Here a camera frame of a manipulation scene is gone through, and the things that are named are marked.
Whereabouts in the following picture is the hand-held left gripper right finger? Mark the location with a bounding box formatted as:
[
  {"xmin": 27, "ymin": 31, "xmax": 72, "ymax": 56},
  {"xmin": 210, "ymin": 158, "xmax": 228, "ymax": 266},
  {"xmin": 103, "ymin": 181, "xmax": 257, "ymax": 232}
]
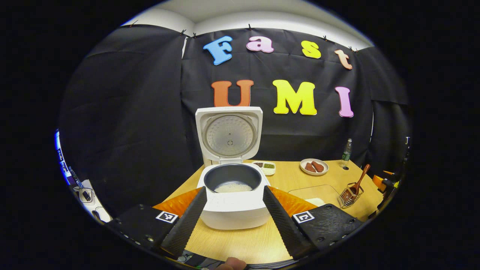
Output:
[{"xmin": 262, "ymin": 185, "xmax": 363, "ymax": 260}]

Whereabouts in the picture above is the white rice cooker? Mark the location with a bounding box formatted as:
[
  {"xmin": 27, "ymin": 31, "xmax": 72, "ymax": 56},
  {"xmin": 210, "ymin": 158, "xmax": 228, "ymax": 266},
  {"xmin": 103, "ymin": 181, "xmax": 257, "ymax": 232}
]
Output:
[{"xmin": 195, "ymin": 106, "xmax": 271, "ymax": 230}]

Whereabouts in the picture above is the brown wooden spoon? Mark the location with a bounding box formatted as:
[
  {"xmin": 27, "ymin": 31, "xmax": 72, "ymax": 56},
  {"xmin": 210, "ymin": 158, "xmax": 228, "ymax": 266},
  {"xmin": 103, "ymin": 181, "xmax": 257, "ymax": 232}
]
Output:
[{"xmin": 348, "ymin": 164, "xmax": 371, "ymax": 195}]

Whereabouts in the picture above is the white side desk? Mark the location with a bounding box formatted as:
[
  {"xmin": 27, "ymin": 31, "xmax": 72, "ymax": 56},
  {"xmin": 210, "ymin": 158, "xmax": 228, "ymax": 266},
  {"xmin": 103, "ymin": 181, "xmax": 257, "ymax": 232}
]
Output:
[{"xmin": 71, "ymin": 179, "xmax": 113, "ymax": 223}]

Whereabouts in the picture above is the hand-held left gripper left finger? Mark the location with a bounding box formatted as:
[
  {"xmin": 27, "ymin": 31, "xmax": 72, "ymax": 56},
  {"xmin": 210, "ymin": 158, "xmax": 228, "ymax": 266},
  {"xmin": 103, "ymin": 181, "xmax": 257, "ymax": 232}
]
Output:
[{"xmin": 107, "ymin": 186, "xmax": 208, "ymax": 258}]

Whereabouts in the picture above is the computer monitor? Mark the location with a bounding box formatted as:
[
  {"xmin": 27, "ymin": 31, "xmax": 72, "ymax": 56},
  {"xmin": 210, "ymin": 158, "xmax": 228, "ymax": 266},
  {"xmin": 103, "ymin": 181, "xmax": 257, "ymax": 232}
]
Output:
[{"xmin": 55, "ymin": 129, "xmax": 75, "ymax": 186}]

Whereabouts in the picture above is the clear rice container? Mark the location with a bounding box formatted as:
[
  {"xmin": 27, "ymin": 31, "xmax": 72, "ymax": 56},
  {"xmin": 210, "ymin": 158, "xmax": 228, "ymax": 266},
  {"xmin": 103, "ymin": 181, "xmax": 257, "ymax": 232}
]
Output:
[{"xmin": 288, "ymin": 184, "xmax": 342, "ymax": 209}]

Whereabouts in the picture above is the black backdrop cloth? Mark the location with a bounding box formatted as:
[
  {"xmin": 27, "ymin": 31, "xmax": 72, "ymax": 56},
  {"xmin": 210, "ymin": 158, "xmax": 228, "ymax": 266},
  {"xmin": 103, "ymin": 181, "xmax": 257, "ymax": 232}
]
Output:
[{"xmin": 58, "ymin": 24, "xmax": 411, "ymax": 218}]

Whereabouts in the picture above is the metal wire chopstick holder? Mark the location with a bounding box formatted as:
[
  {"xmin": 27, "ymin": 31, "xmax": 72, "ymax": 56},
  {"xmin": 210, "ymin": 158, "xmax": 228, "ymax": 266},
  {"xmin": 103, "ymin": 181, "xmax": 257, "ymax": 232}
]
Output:
[{"xmin": 339, "ymin": 182, "xmax": 364, "ymax": 208}]

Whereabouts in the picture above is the clear water bottle green label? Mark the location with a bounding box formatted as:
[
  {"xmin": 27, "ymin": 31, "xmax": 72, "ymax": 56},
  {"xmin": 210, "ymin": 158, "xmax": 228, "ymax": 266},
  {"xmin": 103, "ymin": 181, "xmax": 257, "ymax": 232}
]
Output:
[{"xmin": 341, "ymin": 138, "xmax": 353, "ymax": 168}]

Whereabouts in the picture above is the white round plate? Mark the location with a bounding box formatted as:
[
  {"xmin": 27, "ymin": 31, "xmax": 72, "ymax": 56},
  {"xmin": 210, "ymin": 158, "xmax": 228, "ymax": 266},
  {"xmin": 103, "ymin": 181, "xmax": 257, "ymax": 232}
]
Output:
[{"xmin": 300, "ymin": 158, "xmax": 329, "ymax": 176}]

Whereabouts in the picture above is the white divided seasoning dish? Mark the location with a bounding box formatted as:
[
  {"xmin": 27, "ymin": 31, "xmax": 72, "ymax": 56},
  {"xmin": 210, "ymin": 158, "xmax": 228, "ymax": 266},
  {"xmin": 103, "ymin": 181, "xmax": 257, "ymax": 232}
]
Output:
[{"xmin": 252, "ymin": 161, "xmax": 276, "ymax": 176}]

